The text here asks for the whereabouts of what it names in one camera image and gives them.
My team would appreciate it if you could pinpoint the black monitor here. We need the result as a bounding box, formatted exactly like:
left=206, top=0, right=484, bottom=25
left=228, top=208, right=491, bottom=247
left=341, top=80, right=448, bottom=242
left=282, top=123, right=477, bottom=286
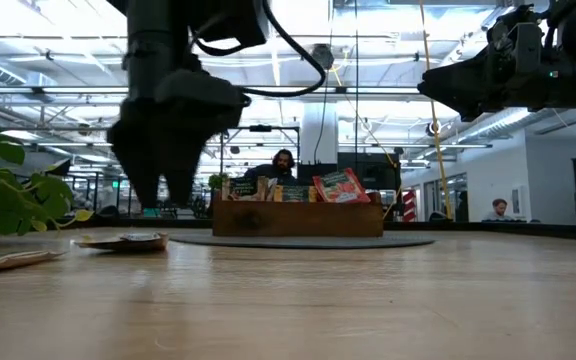
left=336, top=152, right=402, bottom=191

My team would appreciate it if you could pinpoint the green artificial plant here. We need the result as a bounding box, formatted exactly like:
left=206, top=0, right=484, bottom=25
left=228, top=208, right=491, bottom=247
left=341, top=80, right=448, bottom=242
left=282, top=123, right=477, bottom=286
left=0, top=126, right=95, bottom=237

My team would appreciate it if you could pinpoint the black metal stand frame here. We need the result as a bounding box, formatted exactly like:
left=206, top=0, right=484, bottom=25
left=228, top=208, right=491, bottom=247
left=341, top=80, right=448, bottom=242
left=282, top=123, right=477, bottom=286
left=219, top=124, right=301, bottom=176

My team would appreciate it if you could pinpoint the black ceiling cable reel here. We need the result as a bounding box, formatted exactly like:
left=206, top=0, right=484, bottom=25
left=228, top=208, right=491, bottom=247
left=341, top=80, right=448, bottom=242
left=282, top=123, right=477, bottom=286
left=310, top=43, right=336, bottom=71

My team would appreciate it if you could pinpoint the person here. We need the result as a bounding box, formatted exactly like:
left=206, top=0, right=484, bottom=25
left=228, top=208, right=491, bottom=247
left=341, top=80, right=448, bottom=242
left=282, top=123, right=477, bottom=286
left=244, top=148, right=299, bottom=187
left=481, top=197, right=514, bottom=223

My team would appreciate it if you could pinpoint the red tea packet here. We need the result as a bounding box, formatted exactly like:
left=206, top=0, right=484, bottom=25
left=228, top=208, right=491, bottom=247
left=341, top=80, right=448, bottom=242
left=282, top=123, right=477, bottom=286
left=312, top=167, right=372, bottom=205

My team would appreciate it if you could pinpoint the small potted plant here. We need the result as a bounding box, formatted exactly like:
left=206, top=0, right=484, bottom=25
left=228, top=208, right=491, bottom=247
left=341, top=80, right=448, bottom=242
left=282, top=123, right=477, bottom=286
left=207, top=172, right=232, bottom=194

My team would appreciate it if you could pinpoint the red white striped post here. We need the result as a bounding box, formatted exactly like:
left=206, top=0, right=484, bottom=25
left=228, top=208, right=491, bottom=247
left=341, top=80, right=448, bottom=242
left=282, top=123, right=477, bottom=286
left=401, top=189, right=418, bottom=223

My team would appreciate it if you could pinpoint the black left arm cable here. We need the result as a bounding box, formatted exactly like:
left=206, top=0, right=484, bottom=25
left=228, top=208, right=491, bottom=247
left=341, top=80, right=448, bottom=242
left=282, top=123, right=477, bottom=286
left=192, top=0, right=327, bottom=99

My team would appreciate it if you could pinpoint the round grey woven placemat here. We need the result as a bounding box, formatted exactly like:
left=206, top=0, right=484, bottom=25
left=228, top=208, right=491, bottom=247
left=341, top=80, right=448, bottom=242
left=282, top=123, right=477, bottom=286
left=167, top=230, right=437, bottom=250

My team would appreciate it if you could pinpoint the silver air duct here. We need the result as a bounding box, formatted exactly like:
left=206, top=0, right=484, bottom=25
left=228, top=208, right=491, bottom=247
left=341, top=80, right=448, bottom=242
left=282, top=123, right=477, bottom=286
left=467, top=107, right=534, bottom=139

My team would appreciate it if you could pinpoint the yellow hanging cable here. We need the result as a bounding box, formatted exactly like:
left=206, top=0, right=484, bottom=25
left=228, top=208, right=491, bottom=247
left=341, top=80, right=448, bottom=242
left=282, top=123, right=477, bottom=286
left=417, top=0, right=453, bottom=220

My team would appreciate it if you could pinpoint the wooden three-compartment box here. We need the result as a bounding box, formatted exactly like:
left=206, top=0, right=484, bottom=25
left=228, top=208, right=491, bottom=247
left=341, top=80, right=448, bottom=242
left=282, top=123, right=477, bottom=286
left=211, top=192, right=385, bottom=238

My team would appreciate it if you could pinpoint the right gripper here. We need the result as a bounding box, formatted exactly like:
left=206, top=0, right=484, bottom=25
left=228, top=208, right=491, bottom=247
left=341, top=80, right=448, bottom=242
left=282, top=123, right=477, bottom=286
left=417, top=7, right=562, bottom=122

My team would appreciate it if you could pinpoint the orange tea packet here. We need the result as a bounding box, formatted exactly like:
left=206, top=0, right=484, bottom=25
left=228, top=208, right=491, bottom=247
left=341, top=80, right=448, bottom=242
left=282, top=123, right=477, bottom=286
left=273, top=184, right=319, bottom=204

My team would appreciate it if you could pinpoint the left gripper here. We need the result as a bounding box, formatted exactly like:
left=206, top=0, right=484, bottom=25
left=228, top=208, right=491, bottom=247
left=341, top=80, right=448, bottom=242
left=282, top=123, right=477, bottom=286
left=109, top=69, right=249, bottom=207

